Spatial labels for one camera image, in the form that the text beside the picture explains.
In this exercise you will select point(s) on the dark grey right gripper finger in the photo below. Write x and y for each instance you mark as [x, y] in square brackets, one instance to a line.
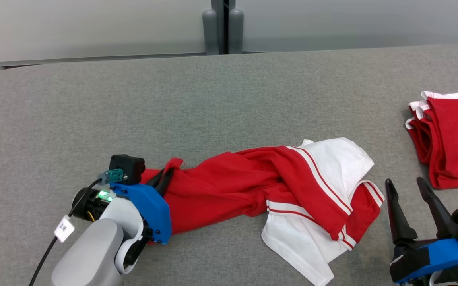
[439, 214]
[399, 222]

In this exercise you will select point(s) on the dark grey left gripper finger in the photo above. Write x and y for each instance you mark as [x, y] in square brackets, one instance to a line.
[155, 180]
[166, 182]

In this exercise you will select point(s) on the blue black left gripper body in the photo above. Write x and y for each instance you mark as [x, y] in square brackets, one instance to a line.
[153, 210]

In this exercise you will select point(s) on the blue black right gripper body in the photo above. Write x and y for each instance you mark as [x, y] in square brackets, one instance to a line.
[439, 254]

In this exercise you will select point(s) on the red white basketball jersey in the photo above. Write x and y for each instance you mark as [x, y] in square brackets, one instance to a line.
[221, 186]

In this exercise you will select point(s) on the red shorts with white stripes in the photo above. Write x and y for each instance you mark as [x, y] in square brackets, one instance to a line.
[455, 139]

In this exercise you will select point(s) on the light grey partition panel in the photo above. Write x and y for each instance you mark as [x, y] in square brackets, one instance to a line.
[94, 28]
[352, 24]

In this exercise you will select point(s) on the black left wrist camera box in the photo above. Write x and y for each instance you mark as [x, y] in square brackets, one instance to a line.
[127, 167]

